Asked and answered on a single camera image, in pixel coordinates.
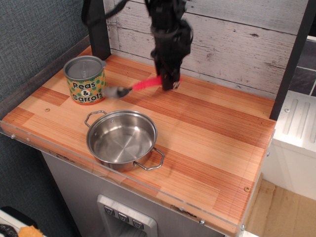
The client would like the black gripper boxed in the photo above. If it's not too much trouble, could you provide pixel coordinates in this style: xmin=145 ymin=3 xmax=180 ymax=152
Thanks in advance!
xmin=151 ymin=20 xmax=193 ymax=90

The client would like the red handled metal spoon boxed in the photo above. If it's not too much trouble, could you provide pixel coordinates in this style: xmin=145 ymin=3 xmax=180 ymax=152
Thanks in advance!
xmin=102 ymin=76 xmax=162 ymax=99

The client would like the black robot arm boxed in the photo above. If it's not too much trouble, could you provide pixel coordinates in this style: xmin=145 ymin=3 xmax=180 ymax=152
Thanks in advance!
xmin=145 ymin=0 xmax=193 ymax=91

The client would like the stainless steel pot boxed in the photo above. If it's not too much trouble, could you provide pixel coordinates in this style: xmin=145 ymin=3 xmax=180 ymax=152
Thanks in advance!
xmin=84 ymin=110 xmax=165 ymax=172

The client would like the peas and carrots can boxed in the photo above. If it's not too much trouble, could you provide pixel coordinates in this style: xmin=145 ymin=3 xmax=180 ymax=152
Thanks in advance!
xmin=63 ymin=55 xmax=107 ymax=105

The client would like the grey toy fridge cabinet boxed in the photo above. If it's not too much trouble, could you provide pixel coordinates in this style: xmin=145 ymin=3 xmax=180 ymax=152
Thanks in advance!
xmin=43 ymin=153 xmax=222 ymax=237

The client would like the white toy sink unit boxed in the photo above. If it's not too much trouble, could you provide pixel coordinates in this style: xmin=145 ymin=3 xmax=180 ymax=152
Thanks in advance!
xmin=260 ymin=36 xmax=316 ymax=201

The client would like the silver water dispenser panel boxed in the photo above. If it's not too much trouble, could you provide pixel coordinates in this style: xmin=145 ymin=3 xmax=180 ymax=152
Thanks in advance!
xmin=97 ymin=195 xmax=158 ymax=237

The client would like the clear acrylic edge guard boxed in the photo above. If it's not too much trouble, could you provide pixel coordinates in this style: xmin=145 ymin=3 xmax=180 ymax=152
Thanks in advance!
xmin=2 ymin=116 xmax=275 ymax=237

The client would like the orange and black object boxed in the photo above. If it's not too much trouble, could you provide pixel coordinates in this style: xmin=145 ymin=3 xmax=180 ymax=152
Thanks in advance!
xmin=0 ymin=224 xmax=44 ymax=237

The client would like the left dark post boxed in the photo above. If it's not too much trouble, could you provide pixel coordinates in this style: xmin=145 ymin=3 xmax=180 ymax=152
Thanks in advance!
xmin=81 ymin=0 xmax=111 ymax=60

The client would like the dark post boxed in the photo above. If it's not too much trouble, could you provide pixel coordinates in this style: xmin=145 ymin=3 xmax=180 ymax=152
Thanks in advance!
xmin=81 ymin=0 xmax=111 ymax=60
xmin=269 ymin=0 xmax=316 ymax=121

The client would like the black braided cable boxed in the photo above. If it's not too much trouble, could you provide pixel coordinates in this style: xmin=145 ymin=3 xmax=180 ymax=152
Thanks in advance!
xmin=81 ymin=0 xmax=129 ymax=27

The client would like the right dark post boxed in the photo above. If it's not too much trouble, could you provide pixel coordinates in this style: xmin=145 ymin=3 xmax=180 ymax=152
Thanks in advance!
xmin=269 ymin=0 xmax=316 ymax=121

